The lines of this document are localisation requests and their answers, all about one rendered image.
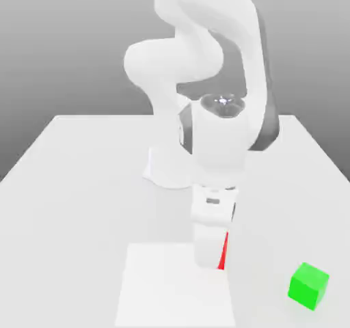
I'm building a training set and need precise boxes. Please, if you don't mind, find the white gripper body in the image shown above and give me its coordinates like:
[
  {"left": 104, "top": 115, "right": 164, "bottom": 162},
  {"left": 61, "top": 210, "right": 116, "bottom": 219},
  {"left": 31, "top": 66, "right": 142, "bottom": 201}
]
[{"left": 193, "top": 221, "right": 230, "bottom": 271}]

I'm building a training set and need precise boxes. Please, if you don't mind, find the small green cube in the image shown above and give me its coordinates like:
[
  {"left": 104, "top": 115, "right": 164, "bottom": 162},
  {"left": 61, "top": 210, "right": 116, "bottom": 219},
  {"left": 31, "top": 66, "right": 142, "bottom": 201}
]
[{"left": 287, "top": 261, "right": 331, "bottom": 312}]

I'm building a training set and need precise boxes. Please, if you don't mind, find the small red cube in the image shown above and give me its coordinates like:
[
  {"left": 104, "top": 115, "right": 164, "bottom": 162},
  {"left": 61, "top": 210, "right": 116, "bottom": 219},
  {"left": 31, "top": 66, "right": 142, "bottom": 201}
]
[{"left": 216, "top": 231, "right": 230, "bottom": 271}]

